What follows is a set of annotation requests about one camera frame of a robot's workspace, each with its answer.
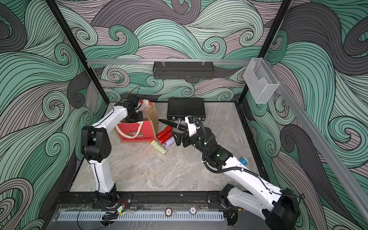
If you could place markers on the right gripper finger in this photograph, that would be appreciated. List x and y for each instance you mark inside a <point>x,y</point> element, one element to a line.
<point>178,135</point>
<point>180,141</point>

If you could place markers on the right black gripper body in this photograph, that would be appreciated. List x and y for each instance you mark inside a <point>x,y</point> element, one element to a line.
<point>196,141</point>

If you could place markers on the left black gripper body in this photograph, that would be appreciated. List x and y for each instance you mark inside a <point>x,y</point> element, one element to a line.
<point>137,117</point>

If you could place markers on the red jute tote bag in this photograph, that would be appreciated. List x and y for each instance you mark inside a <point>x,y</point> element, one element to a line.
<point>141,131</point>

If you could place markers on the green flashlight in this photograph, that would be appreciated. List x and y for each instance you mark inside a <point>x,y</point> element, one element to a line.
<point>159,147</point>

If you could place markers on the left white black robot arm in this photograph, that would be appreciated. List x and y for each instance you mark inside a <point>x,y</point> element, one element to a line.
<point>96,146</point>

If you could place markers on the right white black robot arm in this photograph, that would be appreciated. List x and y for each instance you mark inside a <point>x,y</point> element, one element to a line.
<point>279,208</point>

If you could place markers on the purple flashlight top left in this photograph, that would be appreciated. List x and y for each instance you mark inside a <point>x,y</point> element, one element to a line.
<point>169,142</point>

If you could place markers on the black microphone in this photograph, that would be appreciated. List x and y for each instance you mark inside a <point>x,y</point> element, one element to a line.
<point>173,124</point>

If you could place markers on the red flashlight top upper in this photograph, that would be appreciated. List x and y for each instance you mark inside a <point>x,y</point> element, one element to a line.
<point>168,129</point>

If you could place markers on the red flashlight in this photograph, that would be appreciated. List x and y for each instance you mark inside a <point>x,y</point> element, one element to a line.
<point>165,137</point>
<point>168,129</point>

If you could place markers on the red flashlight top lower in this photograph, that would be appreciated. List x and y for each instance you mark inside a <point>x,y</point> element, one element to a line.
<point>165,137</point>

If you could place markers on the black hard case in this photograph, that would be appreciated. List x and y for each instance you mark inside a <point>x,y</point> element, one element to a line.
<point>179,108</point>

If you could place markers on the small blue object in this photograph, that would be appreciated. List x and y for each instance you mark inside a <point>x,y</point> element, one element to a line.
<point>243,161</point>

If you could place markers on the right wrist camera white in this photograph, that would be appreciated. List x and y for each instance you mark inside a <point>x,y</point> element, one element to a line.
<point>192,125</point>

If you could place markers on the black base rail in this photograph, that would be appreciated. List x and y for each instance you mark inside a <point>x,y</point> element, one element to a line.
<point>203,199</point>

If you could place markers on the black wall shelf tray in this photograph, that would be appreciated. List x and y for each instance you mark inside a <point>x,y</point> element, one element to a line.
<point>182,70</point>

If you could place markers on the white slotted cable duct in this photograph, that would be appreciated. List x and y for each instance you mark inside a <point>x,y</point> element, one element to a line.
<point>143,216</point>

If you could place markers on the clear plastic wall bin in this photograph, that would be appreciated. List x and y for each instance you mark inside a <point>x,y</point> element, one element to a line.
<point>261,80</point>

